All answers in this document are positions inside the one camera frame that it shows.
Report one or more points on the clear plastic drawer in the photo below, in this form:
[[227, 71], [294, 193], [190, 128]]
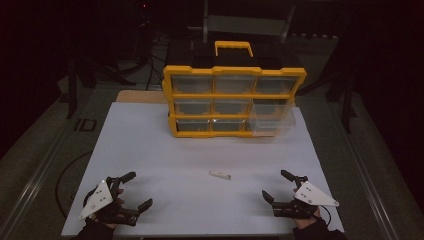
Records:
[[271, 126]]

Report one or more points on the grey metal step stool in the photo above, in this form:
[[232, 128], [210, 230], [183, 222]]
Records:
[[246, 25]]

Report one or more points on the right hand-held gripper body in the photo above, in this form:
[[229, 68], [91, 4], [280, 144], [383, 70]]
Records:
[[311, 196]]

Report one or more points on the yellow black drawer organizer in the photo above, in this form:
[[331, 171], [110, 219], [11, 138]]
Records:
[[230, 70]]

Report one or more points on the person's right hand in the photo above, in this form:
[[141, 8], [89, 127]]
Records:
[[305, 222]]

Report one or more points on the small white bar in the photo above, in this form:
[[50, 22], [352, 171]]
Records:
[[220, 175]]

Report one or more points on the grid of clear drawers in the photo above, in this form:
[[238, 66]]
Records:
[[192, 84]]

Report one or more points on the metal floor rail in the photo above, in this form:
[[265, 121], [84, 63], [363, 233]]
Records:
[[370, 186], [33, 186]]

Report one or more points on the white table cover board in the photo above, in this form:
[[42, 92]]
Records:
[[173, 166]]

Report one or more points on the person's left hand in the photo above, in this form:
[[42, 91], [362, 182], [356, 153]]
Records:
[[120, 201]]

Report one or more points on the black tripod stand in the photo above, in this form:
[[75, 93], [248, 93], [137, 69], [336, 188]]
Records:
[[346, 110]]

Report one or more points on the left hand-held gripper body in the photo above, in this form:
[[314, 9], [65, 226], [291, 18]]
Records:
[[100, 198]]

